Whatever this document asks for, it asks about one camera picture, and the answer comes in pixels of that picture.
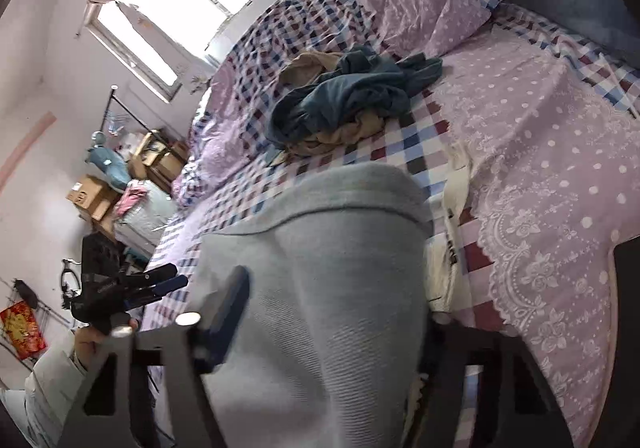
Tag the cardboard box with round logo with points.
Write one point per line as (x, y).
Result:
(92, 198)

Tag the dark teal garment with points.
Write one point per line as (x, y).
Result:
(345, 93)

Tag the person's left hand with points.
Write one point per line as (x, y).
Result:
(90, 345)

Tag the red decorated bag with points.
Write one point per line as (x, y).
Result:
(22, 333)

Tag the person's left forearm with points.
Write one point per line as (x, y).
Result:
(50, 393)

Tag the checkered purple quilt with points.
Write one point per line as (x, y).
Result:
(280, 28)

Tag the checkered purple bed sheet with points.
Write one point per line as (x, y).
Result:
(550, 153)

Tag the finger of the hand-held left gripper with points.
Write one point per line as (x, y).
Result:
(161, 274)
(167, 287)

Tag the black metal clothes rack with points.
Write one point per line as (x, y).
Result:
(135, 108)

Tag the beige garment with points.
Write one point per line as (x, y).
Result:
(360, 128)

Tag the light blue pants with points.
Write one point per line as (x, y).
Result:
(325, 303)

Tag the pale striped bundle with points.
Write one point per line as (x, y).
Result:
(145, 228)

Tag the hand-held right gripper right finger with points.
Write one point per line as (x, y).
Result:
(467, 368)

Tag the pink cloth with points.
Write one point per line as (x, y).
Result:
(131, 198)

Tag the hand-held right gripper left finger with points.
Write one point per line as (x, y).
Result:
(231, 308)

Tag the white printed curtain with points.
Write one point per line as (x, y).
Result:
(145, 23)

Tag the window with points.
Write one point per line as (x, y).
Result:
(165, 13)

